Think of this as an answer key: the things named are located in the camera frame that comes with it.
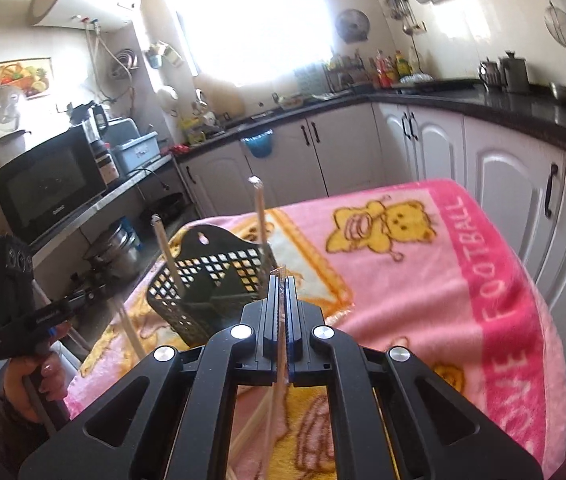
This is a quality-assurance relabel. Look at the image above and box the chopsticks pair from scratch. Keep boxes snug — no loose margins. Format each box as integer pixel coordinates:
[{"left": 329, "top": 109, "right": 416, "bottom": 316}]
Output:
[{"left": 108, "top": 296, "right": 146, "bottom": 361}]

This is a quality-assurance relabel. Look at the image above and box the person's left hand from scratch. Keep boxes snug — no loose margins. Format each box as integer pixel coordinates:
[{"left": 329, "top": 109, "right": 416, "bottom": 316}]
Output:
[{"left": 3, "top": 322, "right": 70, "bottom": 424}]

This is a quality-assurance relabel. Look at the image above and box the stainless steel pot stack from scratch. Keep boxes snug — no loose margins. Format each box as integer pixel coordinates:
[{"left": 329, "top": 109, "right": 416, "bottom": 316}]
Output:
[{"left": 84, "top": 220, "right": 141, "bottom": 281}]

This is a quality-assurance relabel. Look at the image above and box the dark green utensil basket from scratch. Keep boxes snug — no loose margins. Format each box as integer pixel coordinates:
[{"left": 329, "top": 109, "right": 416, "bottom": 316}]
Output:
[{"left": 145, "top": 224, "right": 277, "bottom": 347}]

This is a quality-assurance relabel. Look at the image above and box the black microwave oven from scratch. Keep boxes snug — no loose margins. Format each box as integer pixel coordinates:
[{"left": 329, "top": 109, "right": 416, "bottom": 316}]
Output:
[{"left": 0, "top": 127, "right": 106, "bottom": 244}]

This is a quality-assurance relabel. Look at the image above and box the black wok pan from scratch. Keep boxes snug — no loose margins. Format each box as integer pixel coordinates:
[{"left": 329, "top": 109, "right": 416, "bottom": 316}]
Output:
[{"left": 140, "top": 192, "right": 187, "bottom": 224}]

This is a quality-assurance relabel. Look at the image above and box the blue plastic storage box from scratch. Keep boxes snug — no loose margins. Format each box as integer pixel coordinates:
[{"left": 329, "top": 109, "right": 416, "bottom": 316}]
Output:
[{"left": 112, "top": 131, "right": 161, "bottom": 177}]

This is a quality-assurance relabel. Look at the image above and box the black electric kettle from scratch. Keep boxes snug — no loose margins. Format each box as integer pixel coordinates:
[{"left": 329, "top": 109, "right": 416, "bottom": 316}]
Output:
[{"left": 70, "top": 101, "right": 108, "bottom": 143}]

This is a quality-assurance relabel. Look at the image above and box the fruit picture poster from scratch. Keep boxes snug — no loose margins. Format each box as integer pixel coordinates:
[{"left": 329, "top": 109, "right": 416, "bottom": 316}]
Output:
[{"left": 0, "top": 58, "right": 53, "bottom": 100}]

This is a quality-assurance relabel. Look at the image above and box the blue hanging trash bin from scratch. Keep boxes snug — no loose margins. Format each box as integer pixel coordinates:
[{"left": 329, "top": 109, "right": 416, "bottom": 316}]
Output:
[{"left": 241, "top": 129, "right": 273, "bottom": 158}]

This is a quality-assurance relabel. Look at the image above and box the white water heater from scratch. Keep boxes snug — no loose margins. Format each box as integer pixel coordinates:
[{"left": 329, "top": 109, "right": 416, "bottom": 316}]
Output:
[{"left": 27, "top": 0, "right": 141, "bottom": 32}]

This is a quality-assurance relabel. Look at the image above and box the steel canister pot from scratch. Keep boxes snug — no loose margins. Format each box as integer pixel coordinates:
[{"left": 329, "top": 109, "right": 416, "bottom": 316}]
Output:
[{"left": 499, "top": 51, "right": 530, "bottom": 94}]

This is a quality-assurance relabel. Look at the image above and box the steel kettle pot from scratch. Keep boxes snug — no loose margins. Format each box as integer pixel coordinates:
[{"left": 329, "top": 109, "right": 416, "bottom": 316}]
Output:
[{"left": 478, "top": 58, "right": 502, "bottom": 92}]

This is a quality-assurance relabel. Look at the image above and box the yellow oil bottle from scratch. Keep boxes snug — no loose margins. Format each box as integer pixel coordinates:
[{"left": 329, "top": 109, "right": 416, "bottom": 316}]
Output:
[{"left": 395, "top": 51, "right": 413, "bottom": 79}]

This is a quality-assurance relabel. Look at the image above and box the red condiment bottle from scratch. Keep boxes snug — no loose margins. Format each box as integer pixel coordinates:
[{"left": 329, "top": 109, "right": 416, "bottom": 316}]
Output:
[{"left": 373, "top": 50, "right": 394, "bottom": 89}]

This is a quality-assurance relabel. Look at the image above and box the round wall vent fan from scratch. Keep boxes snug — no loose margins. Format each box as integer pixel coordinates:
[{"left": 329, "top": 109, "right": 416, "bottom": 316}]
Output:
[{"left": 335, "top": 9, "right": 371, "bottom": 44}]

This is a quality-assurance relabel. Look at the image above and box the wire mesh strainer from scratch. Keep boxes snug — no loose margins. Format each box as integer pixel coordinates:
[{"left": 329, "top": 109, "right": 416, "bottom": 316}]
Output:
[{"left": 543, "top": 0, "right": 566, "bottom": 49}]

